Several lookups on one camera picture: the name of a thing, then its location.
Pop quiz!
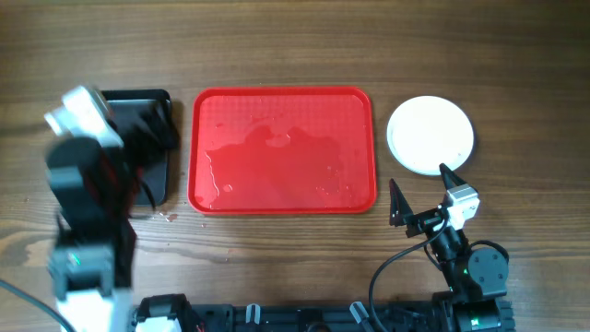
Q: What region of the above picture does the white plate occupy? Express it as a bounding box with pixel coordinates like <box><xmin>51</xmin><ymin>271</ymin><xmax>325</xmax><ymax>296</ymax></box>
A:
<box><xmin>386</xmin><ymin>96</ymin><xmax>476</xmax><ymax>176</ymax></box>

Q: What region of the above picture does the red plastic tray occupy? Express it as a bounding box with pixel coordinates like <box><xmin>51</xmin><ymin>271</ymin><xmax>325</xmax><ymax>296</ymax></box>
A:
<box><xmin>186</xmin><ymin>86</ymin><xmax>377</xmax><ymax>215</ymax></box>

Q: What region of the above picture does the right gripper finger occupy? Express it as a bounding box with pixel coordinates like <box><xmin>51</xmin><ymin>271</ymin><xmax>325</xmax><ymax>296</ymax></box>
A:
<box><xmin>389</xmin><ymin>179</ymin><xmax>414</xmax><ymax>227</ymax></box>
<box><xmin>439</xmin><ymin>163</ymin><xmax>466</xmax><ymax>190</ymax></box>

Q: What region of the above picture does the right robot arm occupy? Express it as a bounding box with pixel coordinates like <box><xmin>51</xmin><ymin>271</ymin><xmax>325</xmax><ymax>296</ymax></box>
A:
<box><xmin>389</xmin><ymin>163</ymin><xmax>515</xmax><ymax>331</ymax></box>

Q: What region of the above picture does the black rectangular tray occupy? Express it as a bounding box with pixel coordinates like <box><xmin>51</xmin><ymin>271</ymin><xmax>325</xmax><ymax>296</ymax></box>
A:
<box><xmin>102</xmin><ymin>89</ymin><xmax>179</xmax><ymax>207</ymax></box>

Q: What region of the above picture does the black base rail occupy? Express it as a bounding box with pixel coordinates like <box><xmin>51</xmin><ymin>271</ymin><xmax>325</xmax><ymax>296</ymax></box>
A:
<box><xmin>193</xmin><ymin>300</ymin><xmax>516</xmax><ymax>332</ymax></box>

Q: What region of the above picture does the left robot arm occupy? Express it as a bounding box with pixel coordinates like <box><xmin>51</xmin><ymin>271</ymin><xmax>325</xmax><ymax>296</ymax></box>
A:
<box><xmin>45</xmin><ymin>134</ymin><xmax>168</xmax><ymax>331</ymax></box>

